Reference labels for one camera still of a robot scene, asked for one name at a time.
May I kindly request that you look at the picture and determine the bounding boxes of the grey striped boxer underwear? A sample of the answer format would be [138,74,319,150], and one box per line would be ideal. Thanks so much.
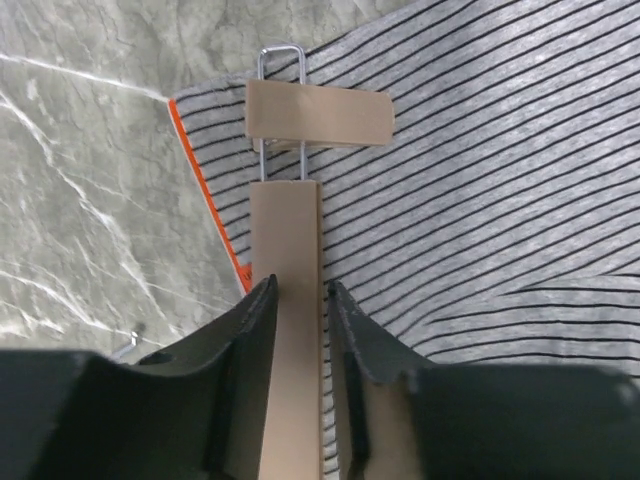
[167,0,640,480]

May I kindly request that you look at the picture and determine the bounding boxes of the beige clip hanger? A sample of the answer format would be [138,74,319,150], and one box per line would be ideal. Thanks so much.
[230,44,394,479]

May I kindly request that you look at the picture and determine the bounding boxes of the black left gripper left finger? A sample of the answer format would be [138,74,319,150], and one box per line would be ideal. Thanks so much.
[1,277,278,479]

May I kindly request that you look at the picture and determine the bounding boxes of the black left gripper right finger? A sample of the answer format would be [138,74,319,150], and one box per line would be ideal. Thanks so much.
[327,281,639,479]

